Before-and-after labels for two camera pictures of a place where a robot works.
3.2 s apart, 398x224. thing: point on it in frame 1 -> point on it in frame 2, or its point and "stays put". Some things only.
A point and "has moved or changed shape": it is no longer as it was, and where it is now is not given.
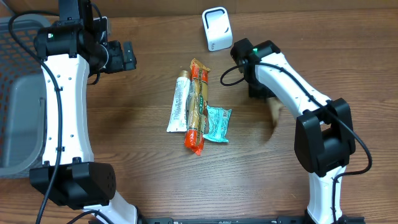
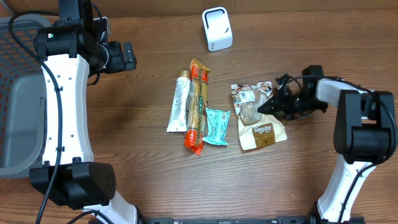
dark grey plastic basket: [23, 130] stays put
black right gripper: [258, 94] -> [280, 104]
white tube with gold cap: [178, 119] stays put
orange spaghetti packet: [195, 134] stays put
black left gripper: [120, 61] stays put
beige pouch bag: [273, 106] has moved or changed shape
